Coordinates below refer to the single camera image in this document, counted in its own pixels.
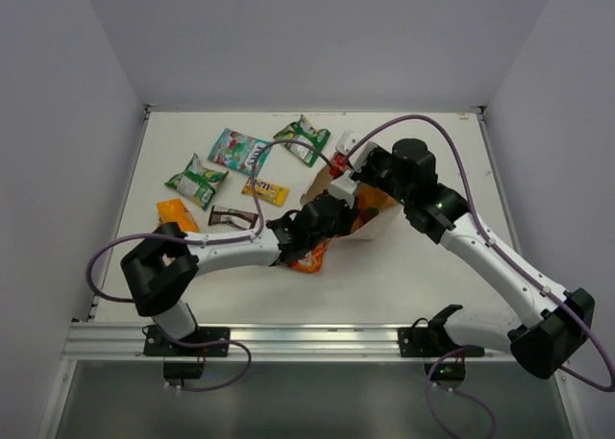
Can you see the orange snack bag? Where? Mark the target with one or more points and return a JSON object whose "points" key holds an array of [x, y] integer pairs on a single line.
{"points": [[370, 202], [174, 211]]}

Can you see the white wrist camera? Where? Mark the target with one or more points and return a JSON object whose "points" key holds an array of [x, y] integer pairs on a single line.
{"points": [[349, 153], [344, 188]]}

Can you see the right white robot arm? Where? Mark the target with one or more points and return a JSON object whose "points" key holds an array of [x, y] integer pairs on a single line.
{"points": [[547, 328]]}

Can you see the beige paper bag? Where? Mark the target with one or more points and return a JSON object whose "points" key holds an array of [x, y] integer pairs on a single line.
{"points": [[369, 231]]}

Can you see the teal fox's candy bag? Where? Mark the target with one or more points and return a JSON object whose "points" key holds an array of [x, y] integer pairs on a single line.
{"points": [[239, 152]]}

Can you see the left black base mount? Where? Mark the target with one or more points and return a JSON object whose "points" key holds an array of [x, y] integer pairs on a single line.
{"points": [[185, 360]]}

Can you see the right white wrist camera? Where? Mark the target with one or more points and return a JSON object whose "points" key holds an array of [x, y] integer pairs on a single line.
{"points": [[349, 153]]}

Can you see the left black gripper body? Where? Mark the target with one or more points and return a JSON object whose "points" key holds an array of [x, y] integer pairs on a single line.
{"points": [[337, 208]]}

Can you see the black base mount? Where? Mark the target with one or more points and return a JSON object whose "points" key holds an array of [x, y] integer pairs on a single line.
{"points": [[432, 357], [185, 360]]}

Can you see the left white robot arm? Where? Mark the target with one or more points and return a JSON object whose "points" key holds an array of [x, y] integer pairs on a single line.
{"points": [[161, 267]]}

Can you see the aluminium front rail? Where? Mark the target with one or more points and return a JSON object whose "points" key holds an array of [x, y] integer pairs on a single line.
{"points": [[267, 343]]}

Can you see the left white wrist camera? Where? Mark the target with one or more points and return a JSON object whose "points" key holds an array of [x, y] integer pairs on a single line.
{"points": [[344, 188]]}

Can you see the green snack pouch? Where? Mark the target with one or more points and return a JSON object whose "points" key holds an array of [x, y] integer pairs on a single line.
{"points": [[308, 140], [197, 183]]}

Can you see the brown chocolate bar wrapper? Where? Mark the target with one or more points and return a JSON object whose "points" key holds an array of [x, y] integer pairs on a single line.
{"points": [[235, 218]]}

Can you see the yellow m&m's packet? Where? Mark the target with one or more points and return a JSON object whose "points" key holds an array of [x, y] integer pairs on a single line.
{"points": [[267, 192]]}

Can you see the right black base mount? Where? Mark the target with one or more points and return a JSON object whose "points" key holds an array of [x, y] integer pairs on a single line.
{"points": [[432, 357]]}

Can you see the orange fox's candy bag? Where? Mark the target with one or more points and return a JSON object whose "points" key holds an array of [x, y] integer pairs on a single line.
{"points": [[312, 262]]}

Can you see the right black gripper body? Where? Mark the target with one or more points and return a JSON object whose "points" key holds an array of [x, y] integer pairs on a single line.
{"points": [[378, 171]]}

